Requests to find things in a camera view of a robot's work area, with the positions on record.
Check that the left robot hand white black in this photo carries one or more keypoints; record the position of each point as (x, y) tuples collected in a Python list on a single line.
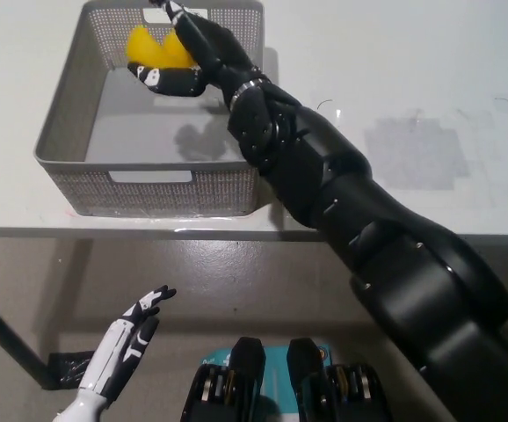
[(118, 347)]

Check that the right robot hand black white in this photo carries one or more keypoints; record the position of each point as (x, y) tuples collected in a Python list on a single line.
[(210, 53)]

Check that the yellow rubber duck toy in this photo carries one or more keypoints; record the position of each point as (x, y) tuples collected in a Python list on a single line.
[(146, 46)]

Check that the grey perforated plastic basket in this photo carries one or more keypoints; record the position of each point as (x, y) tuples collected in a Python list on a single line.
[(148, 132)]

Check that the black table leg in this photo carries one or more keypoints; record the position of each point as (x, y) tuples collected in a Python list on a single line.
[(10, 338)]

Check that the robot body black teal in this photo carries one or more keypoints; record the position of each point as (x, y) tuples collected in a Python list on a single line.
[(245, 382)]

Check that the grey translucent tape patch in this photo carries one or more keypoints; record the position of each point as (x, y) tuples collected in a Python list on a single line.
[(416, 154)]

